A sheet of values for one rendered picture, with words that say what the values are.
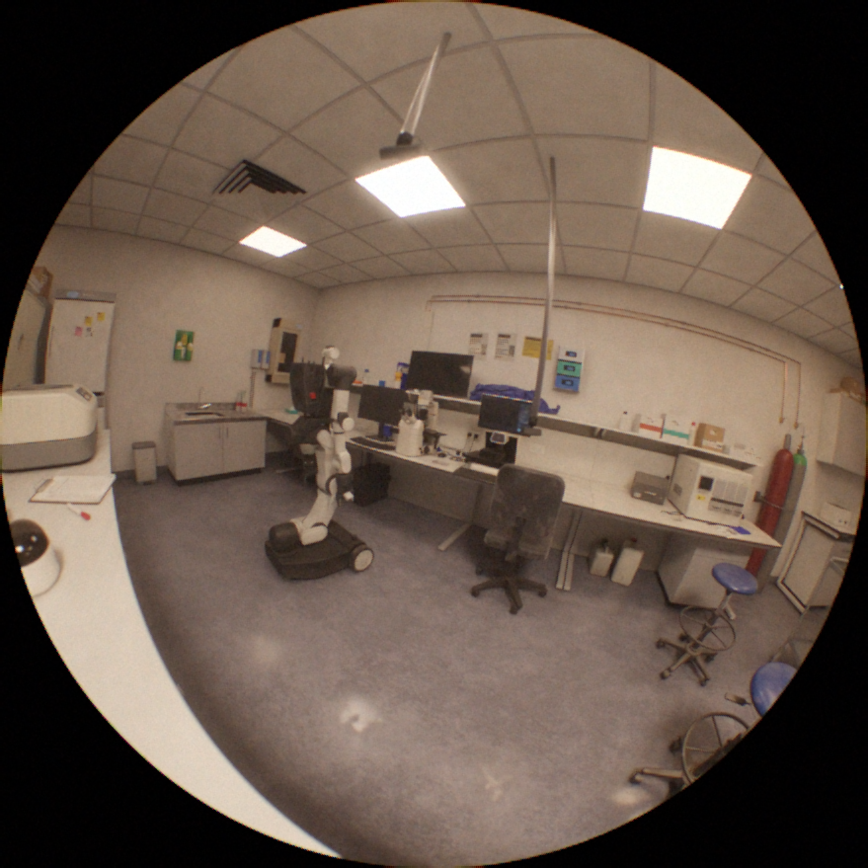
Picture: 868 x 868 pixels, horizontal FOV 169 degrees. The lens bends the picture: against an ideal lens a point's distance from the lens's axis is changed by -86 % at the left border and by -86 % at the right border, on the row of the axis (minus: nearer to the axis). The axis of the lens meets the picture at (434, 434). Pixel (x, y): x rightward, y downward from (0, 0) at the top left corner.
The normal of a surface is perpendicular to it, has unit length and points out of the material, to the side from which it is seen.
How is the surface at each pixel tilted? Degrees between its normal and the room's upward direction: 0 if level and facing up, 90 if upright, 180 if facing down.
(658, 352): 90
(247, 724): 0
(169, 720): 0
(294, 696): 0
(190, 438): 90
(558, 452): 90
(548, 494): 90
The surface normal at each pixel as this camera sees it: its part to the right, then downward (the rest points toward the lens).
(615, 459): -0.47, 0.06
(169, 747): 0.15, -0.98
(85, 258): 0.87, 0.20
